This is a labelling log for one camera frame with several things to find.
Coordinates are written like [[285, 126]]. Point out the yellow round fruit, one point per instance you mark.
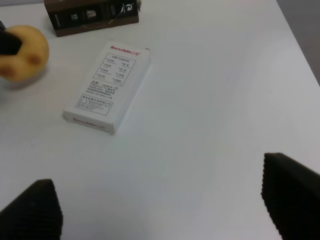
[[30, 59]]

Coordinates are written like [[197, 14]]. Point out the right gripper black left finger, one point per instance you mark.
[[35, 214]]

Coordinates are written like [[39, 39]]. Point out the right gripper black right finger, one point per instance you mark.
[[291, 195]]

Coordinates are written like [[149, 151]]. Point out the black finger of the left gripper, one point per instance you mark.
[[9, 44]]

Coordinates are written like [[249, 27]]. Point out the dark brown box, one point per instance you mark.
[[70, 17]]

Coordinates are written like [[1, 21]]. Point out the white Snowhite box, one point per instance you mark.
[[107, 92]]

